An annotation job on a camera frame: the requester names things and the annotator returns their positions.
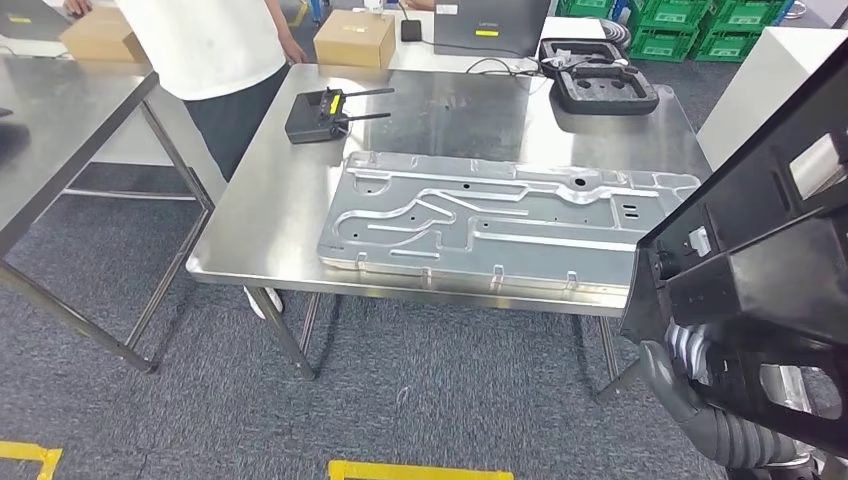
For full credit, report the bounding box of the green plastic crate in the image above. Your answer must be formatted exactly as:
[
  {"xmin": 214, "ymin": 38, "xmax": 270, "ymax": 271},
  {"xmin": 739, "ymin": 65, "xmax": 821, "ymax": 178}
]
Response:
[
  {"xmin": 632, "ymin": 0, "xmax": 713, "ymax": 31},
  {"xmin": 627, "ymin": 25, "xmax": 700, "ymax": 63},
  {"xmin": 692, "ymin": 29, "xmax": 763, "ymax": 64},
  {"xmin": 555, "ymin": 0, "xmax": 617, "ymax": 20},
  {"xmin": 712, "ymin": 0, "xmax": 793, "ymax": 34}
]

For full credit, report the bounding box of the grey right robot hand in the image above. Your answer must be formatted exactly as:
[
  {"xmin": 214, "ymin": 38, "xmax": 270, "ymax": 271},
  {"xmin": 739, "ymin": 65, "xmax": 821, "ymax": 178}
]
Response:
[{"xmin": 639, "ymin": 321, "xmax": 714, "ymax": 436}]

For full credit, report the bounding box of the long black plastic frame part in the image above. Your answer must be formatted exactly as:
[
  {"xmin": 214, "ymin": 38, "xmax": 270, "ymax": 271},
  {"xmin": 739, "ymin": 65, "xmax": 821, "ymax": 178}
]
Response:
[{"xmin": 619, "ymin": 39, "xmax": 848, "ymax": 458}]

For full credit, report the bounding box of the black foam case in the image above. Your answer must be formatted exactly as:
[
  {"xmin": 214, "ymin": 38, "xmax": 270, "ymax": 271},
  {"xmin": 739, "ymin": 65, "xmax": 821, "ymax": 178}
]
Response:
[{"xmin": 537, "ymin": 37, "xmax": 661, "ymax": 117}]

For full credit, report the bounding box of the cardboard box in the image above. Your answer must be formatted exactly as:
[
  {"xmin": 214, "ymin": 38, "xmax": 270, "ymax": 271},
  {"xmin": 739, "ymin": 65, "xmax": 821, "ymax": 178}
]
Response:
[
  {"xmin": 313, "ymin": 9, "xmax": 397, "ymax": 70},
  {"xmin": 58, "ymin": 5, "xmax": 150, "ymax": 65}
]

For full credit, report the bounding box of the steel workbench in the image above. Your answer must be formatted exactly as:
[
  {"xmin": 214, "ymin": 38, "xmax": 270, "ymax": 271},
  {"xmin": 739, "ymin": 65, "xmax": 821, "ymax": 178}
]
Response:
[{"xmin": 185, "ymin": 62, "xmax": 715, "ymax": 402}]

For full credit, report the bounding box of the dark grey laptop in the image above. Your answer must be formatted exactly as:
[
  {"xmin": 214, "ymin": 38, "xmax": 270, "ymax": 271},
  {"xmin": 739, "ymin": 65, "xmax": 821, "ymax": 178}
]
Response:
[
  {"xmin": 433, "ymin": 0, "xmax": 552, "ymax": 60},
  {"xmin": 0, "ymin": 0, "xmax": 68, "ymax": 42}
]

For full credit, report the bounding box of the person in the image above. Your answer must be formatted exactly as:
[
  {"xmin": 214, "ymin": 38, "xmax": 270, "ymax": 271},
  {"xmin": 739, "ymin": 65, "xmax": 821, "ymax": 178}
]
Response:
[{"xmin": 115, "ymin": 0, "xmax": 309, "ymax": 323}]

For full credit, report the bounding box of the white cabinet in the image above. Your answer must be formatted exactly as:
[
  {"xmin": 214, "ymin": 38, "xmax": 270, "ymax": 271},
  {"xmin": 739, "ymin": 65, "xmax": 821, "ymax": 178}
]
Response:
[{"xmin": 695, "ymin": 26, "xmax": 848, "ymax": 172}]

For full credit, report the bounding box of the stamped metal plate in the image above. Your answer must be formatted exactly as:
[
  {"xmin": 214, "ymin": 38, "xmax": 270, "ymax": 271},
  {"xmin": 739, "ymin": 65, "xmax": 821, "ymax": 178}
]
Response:
[{"xmin": 316, "ymin": 150, "xmax": 702, "ymax": 297}]

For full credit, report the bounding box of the black remote controller with antennas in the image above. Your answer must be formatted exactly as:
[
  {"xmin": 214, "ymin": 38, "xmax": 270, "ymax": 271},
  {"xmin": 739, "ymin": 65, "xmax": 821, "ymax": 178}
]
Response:
[{"xmin": 284, "ymin": 86, "xmax": 396, "ymax": 146}]

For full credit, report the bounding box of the steel table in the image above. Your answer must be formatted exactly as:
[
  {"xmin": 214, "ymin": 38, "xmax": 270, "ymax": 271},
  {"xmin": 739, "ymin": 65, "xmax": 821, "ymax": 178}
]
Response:
[{"xmin": 0, "ymin": 54, "xmax": 220, "ymax": 376}]

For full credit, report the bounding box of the person's hand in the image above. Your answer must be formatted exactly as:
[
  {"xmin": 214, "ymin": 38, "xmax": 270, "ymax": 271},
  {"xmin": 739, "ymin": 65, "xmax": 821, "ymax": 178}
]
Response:
[{"xmin": 278, "ymin": 33, "xmax": 309, "ymax": 66}]

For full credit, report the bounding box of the white desk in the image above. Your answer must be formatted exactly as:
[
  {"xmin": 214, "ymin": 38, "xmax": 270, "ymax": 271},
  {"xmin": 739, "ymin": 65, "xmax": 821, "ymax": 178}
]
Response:
[{"xmin": 384, "ymin": 6, "xmax": 614, "ymax": 77}]

